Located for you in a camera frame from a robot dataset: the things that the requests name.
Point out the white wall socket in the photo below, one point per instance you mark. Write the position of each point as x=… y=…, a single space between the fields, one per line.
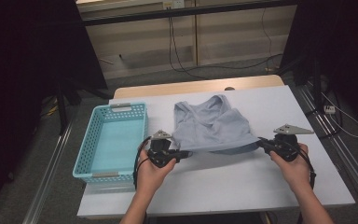
x=174 y=4

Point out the light blue tank top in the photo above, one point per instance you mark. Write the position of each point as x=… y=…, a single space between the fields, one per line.
x=211 y=130

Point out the white power strip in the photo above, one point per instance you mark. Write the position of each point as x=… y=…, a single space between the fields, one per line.
x=329 y=109

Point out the black horizontal bar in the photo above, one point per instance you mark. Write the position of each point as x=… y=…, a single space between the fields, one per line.
x=167 y=13

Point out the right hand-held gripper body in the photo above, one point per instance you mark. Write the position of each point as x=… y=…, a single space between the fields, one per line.
x=287 y=146

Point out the white table cover board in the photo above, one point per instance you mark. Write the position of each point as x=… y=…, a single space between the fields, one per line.
x=230 y=186

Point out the light blue plastic basket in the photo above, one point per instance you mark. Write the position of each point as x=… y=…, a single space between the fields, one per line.
x=115 y=143

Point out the person's left hand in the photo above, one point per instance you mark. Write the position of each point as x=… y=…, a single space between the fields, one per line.
x=152 y=177

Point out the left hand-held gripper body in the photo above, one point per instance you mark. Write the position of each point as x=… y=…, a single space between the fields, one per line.
x=161 y=152

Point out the aluminium floor rail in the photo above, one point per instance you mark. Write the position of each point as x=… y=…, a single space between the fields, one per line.
x=351 y=169
x=48 y=177

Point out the wooden table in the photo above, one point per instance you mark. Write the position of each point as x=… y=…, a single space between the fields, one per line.
x=183 y=87

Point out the black stand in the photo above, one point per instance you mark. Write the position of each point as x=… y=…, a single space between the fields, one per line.
x=317 y=87
x=62 y=115

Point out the person's right hand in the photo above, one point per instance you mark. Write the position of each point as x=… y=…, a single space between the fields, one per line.
x=295 y=172

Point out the black curtain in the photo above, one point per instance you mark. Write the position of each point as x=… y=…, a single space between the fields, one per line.
x=348 y=46
x=18 y=62

